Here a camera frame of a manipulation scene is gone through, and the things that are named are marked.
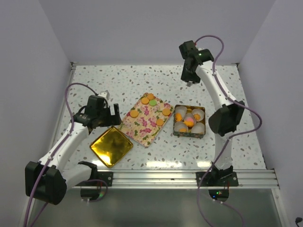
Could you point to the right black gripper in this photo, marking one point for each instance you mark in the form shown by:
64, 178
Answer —
186, 77

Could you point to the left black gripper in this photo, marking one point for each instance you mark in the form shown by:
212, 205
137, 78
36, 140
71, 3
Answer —
112, 119

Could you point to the gold tin lid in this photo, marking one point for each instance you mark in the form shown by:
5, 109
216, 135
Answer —
111, 146

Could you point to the floral rectangular tray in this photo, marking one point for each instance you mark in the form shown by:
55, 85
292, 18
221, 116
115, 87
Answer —
143, 129

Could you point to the metal tongs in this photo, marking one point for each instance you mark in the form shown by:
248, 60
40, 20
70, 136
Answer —
189, 83

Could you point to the orange fish cookie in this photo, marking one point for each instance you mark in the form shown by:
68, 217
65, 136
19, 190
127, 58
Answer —
189, 124
178, 117

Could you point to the brown flower cookie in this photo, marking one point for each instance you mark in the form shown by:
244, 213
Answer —
197, 117

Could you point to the square cookie tin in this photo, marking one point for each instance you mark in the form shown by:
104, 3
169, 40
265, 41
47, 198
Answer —
189, 134

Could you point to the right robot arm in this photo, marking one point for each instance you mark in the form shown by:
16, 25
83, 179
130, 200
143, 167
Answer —
199, 66

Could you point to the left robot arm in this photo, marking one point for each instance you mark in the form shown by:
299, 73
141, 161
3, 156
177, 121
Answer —
56, 158

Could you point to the green round cookie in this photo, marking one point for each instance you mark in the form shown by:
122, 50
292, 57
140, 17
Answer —
152, 102

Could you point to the white paper cup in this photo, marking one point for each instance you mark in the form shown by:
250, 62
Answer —
200, 112
181, 109
198, 128
189, 114
179, 125

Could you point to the left round circuit board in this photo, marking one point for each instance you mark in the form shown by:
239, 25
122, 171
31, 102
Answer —
91, 195

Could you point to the round circuit board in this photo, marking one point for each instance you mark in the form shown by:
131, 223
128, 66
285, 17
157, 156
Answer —
91, 195
219, 194

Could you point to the right round circuit board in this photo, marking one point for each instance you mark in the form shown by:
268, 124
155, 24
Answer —
219, 194

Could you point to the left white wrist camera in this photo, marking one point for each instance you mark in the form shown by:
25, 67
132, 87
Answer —
104, 94

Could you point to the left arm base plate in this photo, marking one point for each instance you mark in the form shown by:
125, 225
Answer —
107, 177

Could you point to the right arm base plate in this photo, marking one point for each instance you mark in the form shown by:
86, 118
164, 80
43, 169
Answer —
211, 181

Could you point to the aluminium frame rail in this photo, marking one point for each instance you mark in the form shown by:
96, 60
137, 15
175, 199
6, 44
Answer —
157, 179

